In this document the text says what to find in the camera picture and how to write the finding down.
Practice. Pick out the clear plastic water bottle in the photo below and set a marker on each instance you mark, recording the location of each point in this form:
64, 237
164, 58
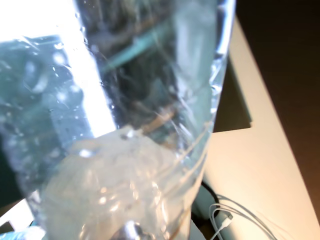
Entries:
150, 75

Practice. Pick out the silver flat device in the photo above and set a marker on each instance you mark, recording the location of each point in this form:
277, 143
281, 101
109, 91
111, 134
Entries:
240, 231

